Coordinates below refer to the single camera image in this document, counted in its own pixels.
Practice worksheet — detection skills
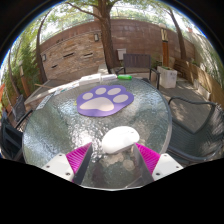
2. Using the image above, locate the wooden post with lamp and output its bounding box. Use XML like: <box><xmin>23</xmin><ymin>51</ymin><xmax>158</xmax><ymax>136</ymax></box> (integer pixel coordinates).
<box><xmin>159</xmin><ymin>23</ymin><xmax>170</xmax><ymax>68</ymax></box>

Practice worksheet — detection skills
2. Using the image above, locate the purple paw-shaped mouse pad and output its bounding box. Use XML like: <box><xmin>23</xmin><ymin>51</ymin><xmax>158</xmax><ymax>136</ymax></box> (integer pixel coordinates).
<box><xmin>76</xmin><ymin>84</ymin><xmax>135</xmax><ymax>118</ymax></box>

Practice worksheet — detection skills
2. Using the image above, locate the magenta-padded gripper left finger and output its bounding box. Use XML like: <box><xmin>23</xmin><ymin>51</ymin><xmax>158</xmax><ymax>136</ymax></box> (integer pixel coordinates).
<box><xmin>41</xmin><ymin>142</ymin><xmax>94</xmax><ymax>185</ymax></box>

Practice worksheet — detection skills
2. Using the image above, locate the slim straight tree trunk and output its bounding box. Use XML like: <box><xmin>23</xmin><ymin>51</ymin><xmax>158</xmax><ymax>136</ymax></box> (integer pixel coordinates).
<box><xmin>166</xmin><ymin>8</ymin><xmax>188</xmax><ymax>61</ymax></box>

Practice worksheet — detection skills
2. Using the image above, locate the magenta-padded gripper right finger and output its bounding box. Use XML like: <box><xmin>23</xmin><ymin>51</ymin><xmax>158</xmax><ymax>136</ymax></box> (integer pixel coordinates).
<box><xmin>132</xmin><ymin>142</ymin><xmax>184</xmax><ymax>188</ymax></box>

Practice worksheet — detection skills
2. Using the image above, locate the green packet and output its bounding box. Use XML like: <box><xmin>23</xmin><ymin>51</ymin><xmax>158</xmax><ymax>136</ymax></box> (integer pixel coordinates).
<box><xmin>117</xmin><ymin>74</ymin><xmax>133</xmax><ymax>81</ymax></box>

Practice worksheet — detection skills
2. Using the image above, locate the grey wall utility box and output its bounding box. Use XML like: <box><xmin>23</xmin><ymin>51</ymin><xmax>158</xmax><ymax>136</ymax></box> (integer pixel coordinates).
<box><xmin>116</xmin><ymin>48</ymin><xmax>128</xmax><ymax>62</ymax></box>

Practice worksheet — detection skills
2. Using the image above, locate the thick forked tree trunk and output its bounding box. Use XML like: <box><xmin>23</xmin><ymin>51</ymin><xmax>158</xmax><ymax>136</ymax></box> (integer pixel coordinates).
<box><xmin>64</xmin><ymin>0</ymin><xmax>122</xmax><ymax>70</ymax></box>

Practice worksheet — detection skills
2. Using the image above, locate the colourful printed leaflet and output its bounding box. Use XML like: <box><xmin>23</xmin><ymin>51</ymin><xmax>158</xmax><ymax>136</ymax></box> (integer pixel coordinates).
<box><xmin>53</xmin><ymin>83</ymin><xmax>81</xmax><ymax>96</ymax></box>

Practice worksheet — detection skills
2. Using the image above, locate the white black-printed paper sheet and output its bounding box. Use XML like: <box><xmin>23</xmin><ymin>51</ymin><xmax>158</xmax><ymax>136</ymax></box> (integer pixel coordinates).
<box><xmin>35</xmin><ymin>94</ymin><xmax>53</xmax><ymax>111</ymax></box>

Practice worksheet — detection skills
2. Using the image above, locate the stone-edged raised basin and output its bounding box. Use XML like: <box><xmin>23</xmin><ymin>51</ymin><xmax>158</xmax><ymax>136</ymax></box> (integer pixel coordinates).
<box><xmin>24</xmin><ymin>63</ymin><xmax>111</xmax><ymax>105</ymax></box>

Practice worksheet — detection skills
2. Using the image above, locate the black mesh patio chair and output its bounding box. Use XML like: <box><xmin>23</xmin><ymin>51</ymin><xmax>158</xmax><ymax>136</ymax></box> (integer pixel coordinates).
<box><xmin>166</xmin><ymin>96</ymin><xmax>224</xmax><ymax>164</ymax></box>
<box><xmin>11</xmin><ymin>94</ymin><xmax>34</xmax><ymax>131</ymax></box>
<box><xmin>0</xmin><ymin>113</ymin><xmax>26</xmax><ymax>163</ymax></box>

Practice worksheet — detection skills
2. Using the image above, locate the small white blue-printed box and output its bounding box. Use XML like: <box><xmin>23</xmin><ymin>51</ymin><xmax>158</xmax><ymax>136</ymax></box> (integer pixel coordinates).
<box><xmin>100</xmin><ymin>73</ymin><xmax>118</xmax><ymax>82</ymax></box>

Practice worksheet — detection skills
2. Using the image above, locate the white square planter box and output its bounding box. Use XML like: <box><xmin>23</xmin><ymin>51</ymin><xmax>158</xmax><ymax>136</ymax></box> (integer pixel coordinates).
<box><xmin>156</xmin><ymin>65</ymin><xmax>178</xmax><ymax>89</ymax></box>

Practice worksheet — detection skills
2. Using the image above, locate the slim leaning tree trunk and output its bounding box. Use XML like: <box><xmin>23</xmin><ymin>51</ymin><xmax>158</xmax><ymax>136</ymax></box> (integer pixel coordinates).
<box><xmin>35</xmin><ymin>13</ymin><xmax>49</xmax><ymax>84</ymax></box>

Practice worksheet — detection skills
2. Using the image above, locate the wooden stick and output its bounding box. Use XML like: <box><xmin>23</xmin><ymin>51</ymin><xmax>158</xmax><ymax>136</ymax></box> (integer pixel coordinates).
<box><xmin>34</xmin><ymin>83</ymin><xmax>54</xmax><ymax>90</ymax></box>

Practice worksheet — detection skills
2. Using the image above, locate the white computer mouse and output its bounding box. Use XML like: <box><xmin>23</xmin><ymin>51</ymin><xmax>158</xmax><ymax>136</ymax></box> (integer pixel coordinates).
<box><xmin>101</xmin><ymin>125</ymin><xmax>141</xmax><ymax>155</ymax></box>

